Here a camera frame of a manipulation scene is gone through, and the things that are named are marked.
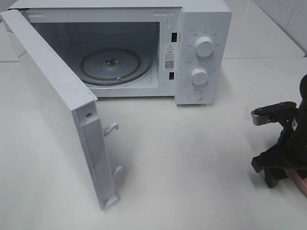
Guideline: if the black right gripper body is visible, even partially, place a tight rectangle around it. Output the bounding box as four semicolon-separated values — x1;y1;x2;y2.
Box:
276;105;307;168

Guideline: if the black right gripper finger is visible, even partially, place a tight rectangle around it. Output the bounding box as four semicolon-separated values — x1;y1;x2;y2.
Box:
265;169;288;188
251;146;307;173

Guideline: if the pink round plate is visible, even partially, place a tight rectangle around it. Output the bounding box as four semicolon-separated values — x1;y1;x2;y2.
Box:
287;170;307;196

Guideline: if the round white door button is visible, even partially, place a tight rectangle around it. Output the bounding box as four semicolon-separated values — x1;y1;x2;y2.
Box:
188;90;203;101

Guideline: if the white microwave door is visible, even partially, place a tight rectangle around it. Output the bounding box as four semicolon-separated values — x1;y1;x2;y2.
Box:
0;10;123;209

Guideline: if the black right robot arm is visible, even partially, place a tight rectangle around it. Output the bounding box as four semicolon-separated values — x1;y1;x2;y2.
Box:
265;76;307;193

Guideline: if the lower white timer knob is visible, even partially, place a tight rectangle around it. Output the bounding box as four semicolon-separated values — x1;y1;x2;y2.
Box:
191;68;209;86

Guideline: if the upper white power knob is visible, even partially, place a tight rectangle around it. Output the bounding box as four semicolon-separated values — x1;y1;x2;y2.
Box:
194;35;214;58

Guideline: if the white microwave oven body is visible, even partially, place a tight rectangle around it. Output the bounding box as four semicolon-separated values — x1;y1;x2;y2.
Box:
6;0;232;104

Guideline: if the glass microwave turntable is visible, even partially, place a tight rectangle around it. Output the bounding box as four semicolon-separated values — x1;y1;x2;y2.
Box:
79;48;153;86

